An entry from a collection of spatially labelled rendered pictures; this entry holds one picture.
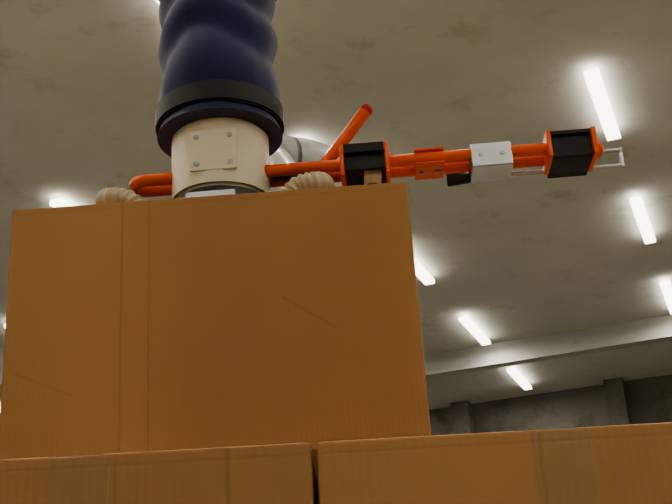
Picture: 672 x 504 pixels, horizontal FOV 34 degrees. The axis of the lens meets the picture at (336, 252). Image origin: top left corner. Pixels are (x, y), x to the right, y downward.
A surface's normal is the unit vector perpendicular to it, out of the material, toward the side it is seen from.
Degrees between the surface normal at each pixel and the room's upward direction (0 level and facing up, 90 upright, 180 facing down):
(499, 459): 90
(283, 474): 90
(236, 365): 90
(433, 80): 180
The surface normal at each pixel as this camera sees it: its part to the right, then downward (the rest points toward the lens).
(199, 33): -0.20, -0.56
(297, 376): -0.04, -0.39
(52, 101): 0.05, 0.92
